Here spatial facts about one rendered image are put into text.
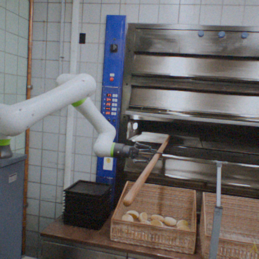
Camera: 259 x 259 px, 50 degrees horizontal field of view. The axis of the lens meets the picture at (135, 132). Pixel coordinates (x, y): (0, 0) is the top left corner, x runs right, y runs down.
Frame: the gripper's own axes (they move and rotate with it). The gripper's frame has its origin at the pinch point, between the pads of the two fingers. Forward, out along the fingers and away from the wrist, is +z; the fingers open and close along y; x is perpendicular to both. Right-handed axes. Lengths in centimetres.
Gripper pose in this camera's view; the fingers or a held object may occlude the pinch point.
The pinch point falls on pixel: (156, 155)
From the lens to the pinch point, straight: 167.4
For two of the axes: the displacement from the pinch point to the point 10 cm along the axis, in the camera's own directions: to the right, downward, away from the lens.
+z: 9.8, 1.1, -1.9
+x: -2.0, 1.0, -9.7
